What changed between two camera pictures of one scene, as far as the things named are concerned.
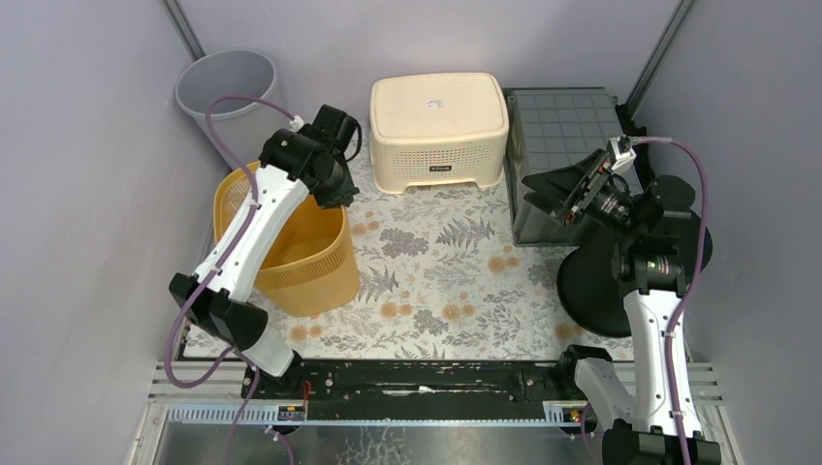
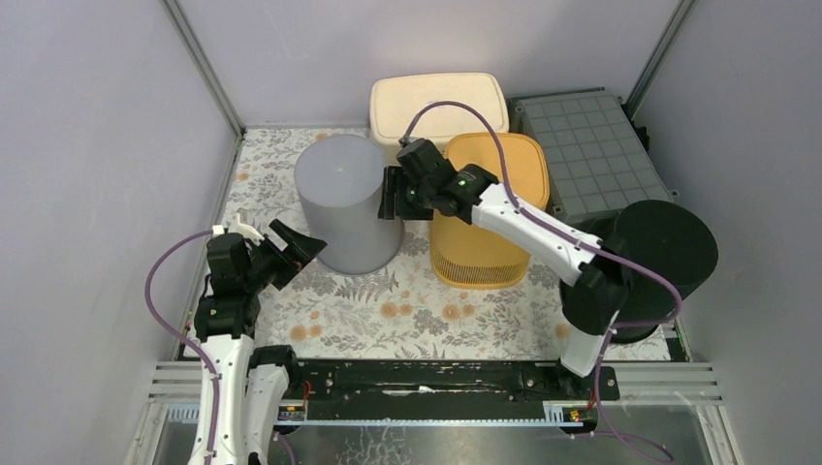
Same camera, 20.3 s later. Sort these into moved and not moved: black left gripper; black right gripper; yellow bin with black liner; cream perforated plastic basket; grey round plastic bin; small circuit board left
Moved: grey round plastic bin; yellow bin with black liner; black right gripper; black left gripper
Not moved: small circuit board left; cream perforated plastic basket
